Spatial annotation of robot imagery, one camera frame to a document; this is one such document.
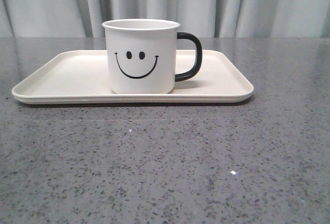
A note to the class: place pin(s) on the white smiley mug black handle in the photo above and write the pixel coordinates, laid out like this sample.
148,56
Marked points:
142,55

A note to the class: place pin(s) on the grey pleated curtain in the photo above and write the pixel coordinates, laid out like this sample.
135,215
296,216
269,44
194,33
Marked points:
204,18

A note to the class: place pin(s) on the cream rectangular plastic tray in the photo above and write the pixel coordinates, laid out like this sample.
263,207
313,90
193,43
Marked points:
81,77

